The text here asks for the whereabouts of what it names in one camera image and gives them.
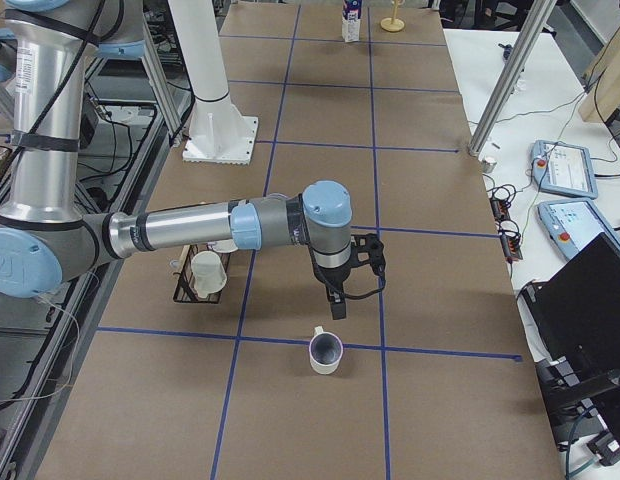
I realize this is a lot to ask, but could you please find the white cup upside down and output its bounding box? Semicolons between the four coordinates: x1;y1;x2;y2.
209;239;238;254

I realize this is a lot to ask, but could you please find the black laptop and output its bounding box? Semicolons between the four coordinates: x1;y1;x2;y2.
519;232;620;371

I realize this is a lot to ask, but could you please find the small metal cylinder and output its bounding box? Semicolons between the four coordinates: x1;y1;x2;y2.
481;156;497;174

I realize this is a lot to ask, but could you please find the teach pendant near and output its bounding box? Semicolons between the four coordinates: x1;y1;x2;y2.
537;198;620;260

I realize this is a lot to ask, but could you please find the aluminium frame post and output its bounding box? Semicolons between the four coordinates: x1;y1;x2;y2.
468;0;557;157

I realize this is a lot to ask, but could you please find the teach pendant far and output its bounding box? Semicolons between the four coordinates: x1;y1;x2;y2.
531;140;598;199

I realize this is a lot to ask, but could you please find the teach pendant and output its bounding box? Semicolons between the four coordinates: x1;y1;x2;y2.
531;140;598;199
537;198;620;260

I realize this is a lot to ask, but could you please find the white pedestal column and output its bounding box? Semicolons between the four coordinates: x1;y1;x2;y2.
169;0;259;165

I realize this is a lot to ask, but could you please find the white cup with handle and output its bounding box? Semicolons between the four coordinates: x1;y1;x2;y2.
190;251;227;298

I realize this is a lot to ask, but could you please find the wooden mug tree stand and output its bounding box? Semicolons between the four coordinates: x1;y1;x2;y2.
380;0;405;33

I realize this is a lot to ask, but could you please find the black power strip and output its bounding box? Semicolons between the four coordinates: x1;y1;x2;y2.
490;198;523;264

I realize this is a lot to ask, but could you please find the black wire cup rack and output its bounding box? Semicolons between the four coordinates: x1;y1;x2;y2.
173;243;232;304

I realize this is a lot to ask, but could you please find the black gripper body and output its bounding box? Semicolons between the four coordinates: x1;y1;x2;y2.
311;233;386;303

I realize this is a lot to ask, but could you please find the white mug purple rim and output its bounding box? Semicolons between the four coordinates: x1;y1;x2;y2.
308;326;344;375

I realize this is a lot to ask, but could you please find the blue milk carton green cap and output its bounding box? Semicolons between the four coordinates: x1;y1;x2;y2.
341;0;362;43

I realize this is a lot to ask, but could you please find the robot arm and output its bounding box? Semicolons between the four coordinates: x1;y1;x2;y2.
0;1;386;319

